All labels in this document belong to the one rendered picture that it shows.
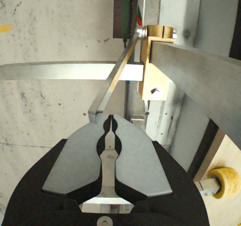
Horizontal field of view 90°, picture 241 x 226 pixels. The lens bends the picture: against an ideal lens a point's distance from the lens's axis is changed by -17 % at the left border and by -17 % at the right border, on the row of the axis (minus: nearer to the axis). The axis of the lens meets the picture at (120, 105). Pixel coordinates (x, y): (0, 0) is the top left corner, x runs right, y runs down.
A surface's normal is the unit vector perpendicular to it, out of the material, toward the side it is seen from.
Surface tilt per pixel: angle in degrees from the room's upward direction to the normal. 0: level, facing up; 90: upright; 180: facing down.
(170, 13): 0
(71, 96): 0
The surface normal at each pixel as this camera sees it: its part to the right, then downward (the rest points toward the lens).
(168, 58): -1.00, -0.02
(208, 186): 0.04, -0.89
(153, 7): 0.03, 0.46
